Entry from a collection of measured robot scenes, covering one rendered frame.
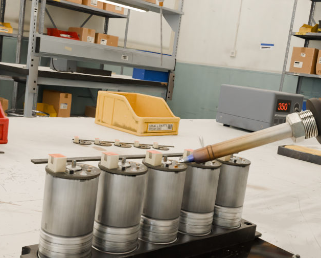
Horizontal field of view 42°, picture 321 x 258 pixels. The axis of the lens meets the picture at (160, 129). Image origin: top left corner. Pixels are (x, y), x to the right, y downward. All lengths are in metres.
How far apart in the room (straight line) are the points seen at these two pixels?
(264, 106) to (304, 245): 0.60
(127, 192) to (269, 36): 5.54
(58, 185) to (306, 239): 0.21
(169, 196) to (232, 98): 0.75
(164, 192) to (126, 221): 0.03
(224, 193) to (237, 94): 0.70
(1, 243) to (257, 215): 0.21
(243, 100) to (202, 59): 5.37
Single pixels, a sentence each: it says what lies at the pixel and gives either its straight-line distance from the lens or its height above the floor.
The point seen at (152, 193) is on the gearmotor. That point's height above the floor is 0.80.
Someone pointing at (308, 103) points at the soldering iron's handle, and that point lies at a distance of 0.23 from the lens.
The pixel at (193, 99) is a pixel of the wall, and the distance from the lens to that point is 6.33.
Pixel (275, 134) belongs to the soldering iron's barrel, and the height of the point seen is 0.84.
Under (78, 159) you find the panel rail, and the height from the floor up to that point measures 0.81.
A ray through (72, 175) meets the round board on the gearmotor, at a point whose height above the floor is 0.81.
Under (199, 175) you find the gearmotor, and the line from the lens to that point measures 0.24.
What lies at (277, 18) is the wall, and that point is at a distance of 5.71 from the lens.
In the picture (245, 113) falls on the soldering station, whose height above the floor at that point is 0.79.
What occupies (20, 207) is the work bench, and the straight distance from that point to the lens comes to 0.33.
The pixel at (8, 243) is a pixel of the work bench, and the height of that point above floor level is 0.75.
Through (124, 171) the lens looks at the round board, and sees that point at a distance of 0.20.
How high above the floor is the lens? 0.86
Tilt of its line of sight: 8 degrees down
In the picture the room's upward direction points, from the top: 8 degrees clockwise
